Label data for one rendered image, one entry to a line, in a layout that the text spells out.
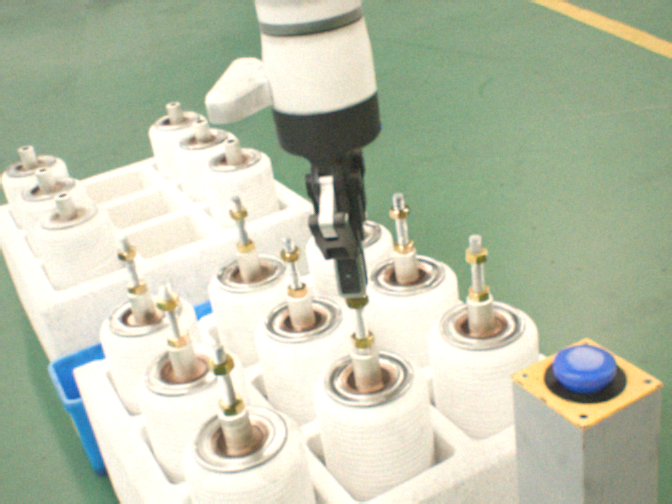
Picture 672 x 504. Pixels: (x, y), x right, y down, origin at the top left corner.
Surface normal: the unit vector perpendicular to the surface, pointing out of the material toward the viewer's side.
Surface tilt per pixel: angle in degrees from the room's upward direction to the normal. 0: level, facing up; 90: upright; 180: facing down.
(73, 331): 90
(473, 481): 90
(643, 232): 0
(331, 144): 90
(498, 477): 90
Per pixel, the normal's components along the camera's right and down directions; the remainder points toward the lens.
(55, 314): 0.49, 0.35
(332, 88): 0.20, 0.43
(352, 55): 0.62, 0.18
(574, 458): -0.86, 0.34
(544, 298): -0.14, -0.87
